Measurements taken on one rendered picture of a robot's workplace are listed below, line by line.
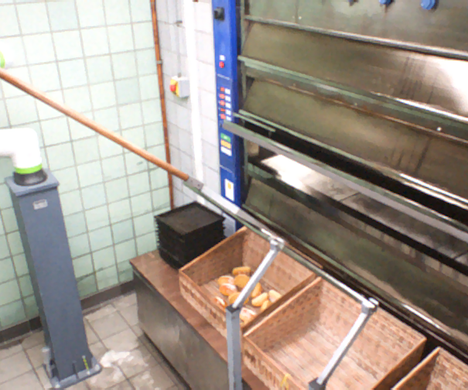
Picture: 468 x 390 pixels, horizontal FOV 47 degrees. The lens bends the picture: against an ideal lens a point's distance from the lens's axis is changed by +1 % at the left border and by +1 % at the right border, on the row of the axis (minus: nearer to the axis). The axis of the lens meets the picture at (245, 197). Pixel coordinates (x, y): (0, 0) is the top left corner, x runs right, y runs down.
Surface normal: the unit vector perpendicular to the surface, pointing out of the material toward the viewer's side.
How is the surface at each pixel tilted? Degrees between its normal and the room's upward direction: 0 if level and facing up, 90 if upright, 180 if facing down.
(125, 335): 0
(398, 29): 90
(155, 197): 90
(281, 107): 70
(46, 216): 90
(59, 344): 90
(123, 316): 0
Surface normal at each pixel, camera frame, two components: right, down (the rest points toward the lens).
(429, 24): -0.81, 0.28
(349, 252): -0.77, -0.04
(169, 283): -0.02, -0.89
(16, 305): 0.58, 0.36
